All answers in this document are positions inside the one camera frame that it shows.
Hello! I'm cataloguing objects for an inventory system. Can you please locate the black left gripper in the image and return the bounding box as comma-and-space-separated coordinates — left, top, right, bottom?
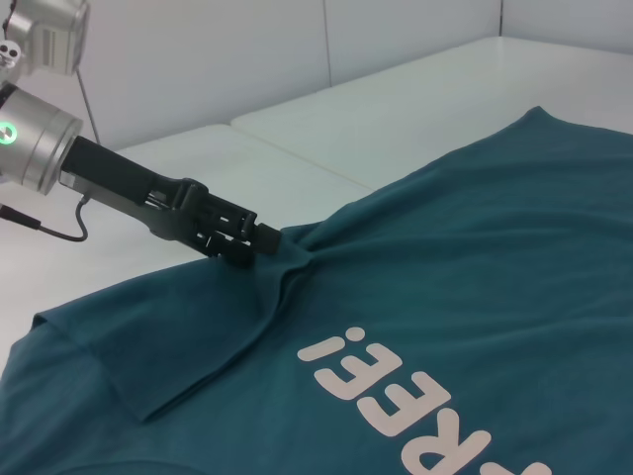
57, 136, 284, 269

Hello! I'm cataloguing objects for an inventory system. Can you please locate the teal blue printed t-shirt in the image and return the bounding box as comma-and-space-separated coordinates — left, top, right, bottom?
0, 105, 633, 475

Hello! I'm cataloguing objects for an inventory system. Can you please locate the left gripper connector cable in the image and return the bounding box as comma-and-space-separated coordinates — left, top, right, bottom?
0, 195, 90, 243

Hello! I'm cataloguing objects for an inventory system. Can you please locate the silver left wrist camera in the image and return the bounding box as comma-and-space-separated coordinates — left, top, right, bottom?
0, 0, 91, 76

